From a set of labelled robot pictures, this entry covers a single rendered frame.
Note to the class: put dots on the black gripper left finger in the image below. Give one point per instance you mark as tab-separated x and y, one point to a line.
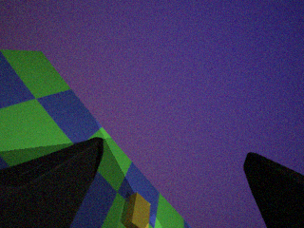
48	191

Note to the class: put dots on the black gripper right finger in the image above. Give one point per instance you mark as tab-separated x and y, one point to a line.
278	191

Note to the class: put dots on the olive yellow block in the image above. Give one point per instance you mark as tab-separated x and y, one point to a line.
137	214

